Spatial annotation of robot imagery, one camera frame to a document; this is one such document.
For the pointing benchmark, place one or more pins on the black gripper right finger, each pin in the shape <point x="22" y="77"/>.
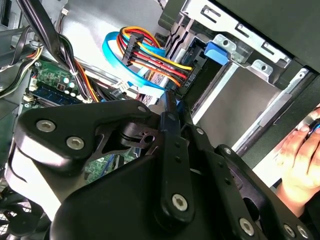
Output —
<point x="225" y="175"/>

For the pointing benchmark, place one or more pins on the hard disk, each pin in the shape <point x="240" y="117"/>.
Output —
<point x="215" y="53"/>

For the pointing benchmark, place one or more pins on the person's hand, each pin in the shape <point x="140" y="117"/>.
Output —
<point x="300" y="160"/>

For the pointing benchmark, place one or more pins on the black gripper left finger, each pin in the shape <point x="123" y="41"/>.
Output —
<point x="75" y="120"/>

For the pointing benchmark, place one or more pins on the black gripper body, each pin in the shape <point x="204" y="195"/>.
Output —
<point x="112" y="205"/>

